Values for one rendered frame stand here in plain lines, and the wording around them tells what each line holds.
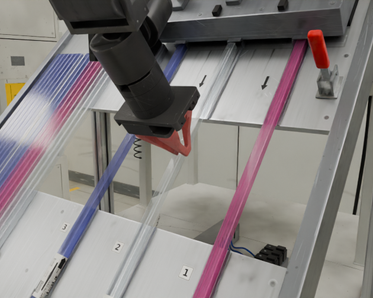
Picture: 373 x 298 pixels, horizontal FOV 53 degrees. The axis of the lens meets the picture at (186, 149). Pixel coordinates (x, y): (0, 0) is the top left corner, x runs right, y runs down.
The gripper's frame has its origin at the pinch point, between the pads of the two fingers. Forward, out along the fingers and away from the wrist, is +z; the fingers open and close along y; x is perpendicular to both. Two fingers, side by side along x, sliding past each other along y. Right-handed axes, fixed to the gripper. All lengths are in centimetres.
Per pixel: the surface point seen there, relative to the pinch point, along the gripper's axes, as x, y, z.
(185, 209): -17, 34, 56
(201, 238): -2.3, 13.5, 38.1
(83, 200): -54, 201, 163
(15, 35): -57, 123, 14
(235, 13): -22.1, -2.0, -7.0
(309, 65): -17.3, -13.7, -0.4
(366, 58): -17.1, -21.3, -1.5
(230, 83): -13.7, -2.2, -0.2
